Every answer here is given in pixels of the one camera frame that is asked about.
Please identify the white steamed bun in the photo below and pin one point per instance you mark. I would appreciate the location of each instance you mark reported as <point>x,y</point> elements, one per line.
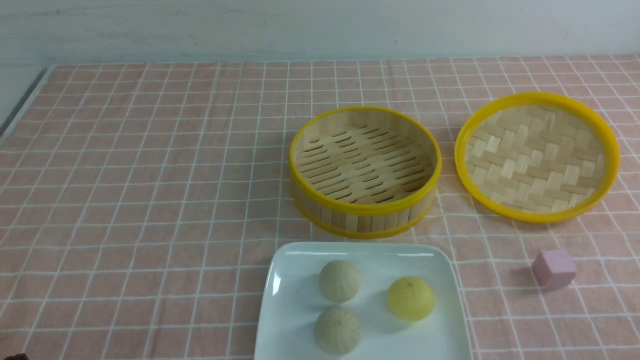
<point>339,281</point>
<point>337,331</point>

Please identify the yellow steamed bun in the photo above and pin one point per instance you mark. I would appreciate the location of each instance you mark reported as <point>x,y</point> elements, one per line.
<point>410,299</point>

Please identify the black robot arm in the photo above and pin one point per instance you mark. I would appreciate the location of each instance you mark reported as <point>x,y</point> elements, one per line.
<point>19,356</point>

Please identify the white square plate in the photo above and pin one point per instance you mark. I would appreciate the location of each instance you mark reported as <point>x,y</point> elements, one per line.
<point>292,302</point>

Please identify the bamboo steamer basket yellow rim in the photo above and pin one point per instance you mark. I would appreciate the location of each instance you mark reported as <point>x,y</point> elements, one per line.
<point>364,172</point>

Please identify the pink checkered tablecloth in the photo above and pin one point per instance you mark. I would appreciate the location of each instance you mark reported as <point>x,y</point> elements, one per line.
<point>141,205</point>

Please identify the woven bamboo steamer lid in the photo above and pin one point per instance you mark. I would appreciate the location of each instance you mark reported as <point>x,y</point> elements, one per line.
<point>537,157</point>

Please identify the pink cube block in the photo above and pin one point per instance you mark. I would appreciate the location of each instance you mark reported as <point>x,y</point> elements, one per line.
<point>554,269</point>

